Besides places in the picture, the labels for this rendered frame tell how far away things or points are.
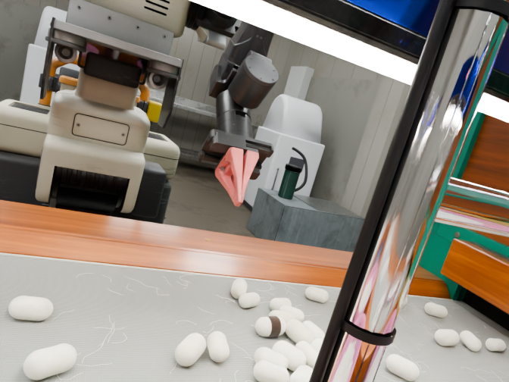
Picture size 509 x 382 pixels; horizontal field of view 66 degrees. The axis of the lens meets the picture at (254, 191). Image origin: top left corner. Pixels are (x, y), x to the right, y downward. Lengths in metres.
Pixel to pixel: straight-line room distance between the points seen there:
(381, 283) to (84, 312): 0.33
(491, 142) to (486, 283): 0.28
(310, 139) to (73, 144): 3.28
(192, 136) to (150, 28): 5.48
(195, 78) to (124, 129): 5.38
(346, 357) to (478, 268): 0.59
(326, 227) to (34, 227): 2.85
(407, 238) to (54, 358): 0.28
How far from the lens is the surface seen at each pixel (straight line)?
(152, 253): 0.56
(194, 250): 0.58
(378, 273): 0.17
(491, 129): 0.89
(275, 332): 0.46
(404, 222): 0.16
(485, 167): 0.87
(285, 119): 3.94
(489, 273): 0.75
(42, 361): 0.35
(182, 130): 6.36
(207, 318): 0.47
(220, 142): 0.56
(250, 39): 0.68
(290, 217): 3.05
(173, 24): 1.01
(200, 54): 6.37
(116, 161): 0.97
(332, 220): 3.27
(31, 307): 0.42
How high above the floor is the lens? 0.97
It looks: 11 degrees down
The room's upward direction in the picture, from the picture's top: 16 degrees clockwise
